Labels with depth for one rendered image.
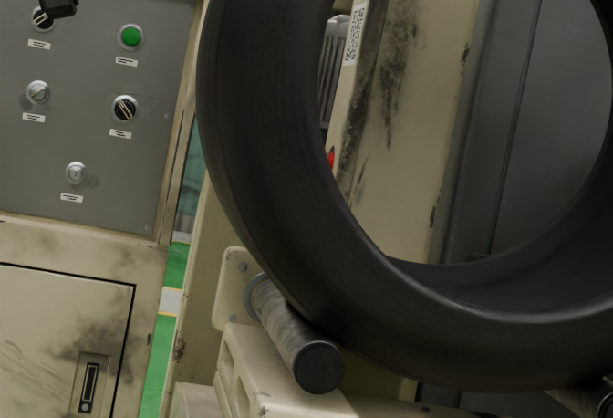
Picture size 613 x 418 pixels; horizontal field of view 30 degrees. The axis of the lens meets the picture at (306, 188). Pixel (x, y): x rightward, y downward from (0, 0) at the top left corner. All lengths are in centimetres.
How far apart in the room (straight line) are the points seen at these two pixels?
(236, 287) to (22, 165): 44
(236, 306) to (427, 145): 29
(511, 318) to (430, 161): 40
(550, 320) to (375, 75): 44
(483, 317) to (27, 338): 78
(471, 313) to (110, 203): 75
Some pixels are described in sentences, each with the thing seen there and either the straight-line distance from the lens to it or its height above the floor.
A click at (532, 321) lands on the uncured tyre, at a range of 101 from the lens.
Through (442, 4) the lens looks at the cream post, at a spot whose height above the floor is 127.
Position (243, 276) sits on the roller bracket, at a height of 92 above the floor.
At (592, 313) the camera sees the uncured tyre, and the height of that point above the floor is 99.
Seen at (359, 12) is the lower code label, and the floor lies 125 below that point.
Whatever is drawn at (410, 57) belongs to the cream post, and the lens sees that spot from 135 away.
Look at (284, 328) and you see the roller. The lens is 107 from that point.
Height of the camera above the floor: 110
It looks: 3 degrees down
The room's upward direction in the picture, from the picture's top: 11 degrees clockwise
